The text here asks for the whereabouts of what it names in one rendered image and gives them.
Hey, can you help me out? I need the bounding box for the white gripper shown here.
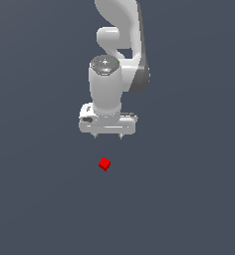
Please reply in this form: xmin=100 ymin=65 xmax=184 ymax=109
xmin=78 ymin=102 xmax=139 ymax=140

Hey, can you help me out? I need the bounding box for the red cube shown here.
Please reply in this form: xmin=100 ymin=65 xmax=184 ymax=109
xmin=98 ymin=156 xmax=112 ymax=172

